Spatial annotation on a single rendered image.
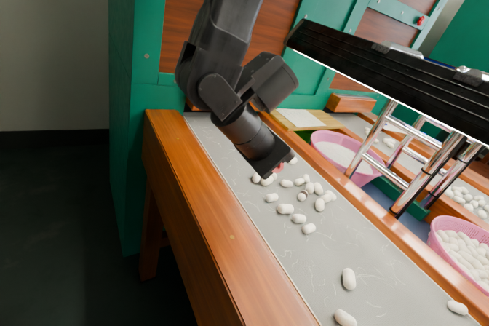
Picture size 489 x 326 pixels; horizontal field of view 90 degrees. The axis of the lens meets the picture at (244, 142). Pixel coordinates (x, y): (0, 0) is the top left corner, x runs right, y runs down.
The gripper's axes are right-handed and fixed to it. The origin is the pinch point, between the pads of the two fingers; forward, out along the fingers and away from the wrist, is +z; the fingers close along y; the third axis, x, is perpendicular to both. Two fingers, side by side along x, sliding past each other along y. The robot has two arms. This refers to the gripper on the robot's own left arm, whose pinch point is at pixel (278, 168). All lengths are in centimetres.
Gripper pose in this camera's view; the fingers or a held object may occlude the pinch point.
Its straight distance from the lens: 48.7
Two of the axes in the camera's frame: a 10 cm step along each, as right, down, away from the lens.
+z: 4.6, 4.9, 7.4
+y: -4.9, -5.5, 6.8
